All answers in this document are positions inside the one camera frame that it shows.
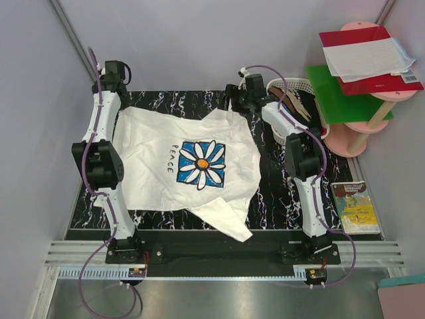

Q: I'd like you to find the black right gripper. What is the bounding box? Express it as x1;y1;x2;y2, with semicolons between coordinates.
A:
216;84;252;115

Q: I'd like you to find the white daisy print t-shirt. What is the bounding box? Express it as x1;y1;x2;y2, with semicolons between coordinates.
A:
113;107;261;242

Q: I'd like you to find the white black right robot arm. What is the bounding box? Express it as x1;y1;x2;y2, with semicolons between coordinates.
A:
225;71;328;239

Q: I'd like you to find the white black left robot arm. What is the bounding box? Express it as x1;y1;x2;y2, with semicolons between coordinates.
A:
71;60;135;241

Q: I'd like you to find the white perforated plastic basket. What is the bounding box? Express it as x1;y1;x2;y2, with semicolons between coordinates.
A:
284;78;330;140

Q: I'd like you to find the black printed t-shirt in basket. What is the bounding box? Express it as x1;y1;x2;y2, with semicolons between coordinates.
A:
261;85;329;139

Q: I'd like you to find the green plastic sheet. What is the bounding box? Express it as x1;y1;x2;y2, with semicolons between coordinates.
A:
305;65;384;124

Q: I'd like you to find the pink two-tier stand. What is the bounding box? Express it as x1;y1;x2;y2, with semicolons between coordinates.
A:
319;21;424;158

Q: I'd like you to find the white mesh cloth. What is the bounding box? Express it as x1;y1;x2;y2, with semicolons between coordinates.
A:
323;37;415;82

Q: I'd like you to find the yellow illustrated paperback book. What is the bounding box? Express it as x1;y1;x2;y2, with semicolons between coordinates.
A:
331;181;381;235

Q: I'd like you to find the red plastic folder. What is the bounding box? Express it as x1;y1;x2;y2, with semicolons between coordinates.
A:
319;26;424;96

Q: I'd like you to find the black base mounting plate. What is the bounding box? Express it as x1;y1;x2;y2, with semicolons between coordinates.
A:
122;241;341;265

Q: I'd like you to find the teal cloth edge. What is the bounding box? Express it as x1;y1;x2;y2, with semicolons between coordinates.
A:
379;274;425;288

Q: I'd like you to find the pink board corner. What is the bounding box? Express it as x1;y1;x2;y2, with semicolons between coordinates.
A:
378;284;425;319

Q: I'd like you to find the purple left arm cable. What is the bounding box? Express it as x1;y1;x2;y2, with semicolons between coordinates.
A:
78;46;144;319

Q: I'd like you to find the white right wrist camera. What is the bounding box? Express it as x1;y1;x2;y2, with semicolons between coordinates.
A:
238;67;250;78

